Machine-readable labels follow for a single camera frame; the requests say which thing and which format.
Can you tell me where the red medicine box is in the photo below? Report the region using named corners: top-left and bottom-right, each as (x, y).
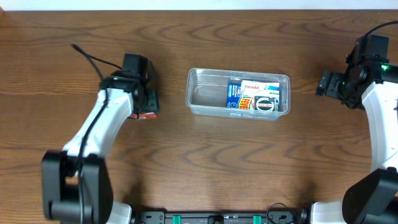
top-left (128, 112), bottom-right (157, 120)

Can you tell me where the blue Kool Fever box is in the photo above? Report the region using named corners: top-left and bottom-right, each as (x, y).
top-left (226, 83), bottom-right (280, 111)

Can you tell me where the green round tin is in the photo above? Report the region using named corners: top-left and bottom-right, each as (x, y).
top-left (254, 96), bottom-right (278, 111)

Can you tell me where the white Panadol box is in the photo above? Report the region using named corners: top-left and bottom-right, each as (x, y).
top-left (241, 80), bottom-right (280, 97)

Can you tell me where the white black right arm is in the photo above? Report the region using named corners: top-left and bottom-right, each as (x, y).
top-left (309, 34), bottom-right (397, 224)

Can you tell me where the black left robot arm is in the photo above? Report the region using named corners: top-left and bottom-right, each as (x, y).
top-left (41, 54), bottom-right (159, 223)

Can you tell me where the clear plastic container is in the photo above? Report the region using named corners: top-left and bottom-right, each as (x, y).
top-left (185, 68), bottom-right (290, 120)

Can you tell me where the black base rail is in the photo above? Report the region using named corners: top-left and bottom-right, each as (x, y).
top-left (130, 208), bottom-right (310, 224)

